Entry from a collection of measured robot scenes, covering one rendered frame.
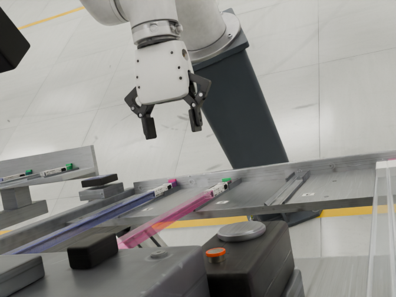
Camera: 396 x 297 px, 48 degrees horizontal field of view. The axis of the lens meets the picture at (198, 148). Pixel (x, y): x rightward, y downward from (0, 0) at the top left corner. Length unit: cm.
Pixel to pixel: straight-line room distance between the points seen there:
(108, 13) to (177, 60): 15
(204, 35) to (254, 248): 88
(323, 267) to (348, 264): 2
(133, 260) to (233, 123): 104
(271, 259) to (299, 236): 129
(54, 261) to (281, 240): 11
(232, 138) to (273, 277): 103
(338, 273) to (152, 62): 56
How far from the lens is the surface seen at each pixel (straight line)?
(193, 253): 16
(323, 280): 28
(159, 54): 77
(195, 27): 104
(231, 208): 52
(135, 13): 78
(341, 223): 149
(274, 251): 21
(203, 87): 75
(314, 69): 204
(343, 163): 68
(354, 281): 28
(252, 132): 122
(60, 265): 18
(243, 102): 115
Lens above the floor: 125
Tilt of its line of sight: 41 degrees down
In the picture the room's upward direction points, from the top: 31 degrees counter-clockwise
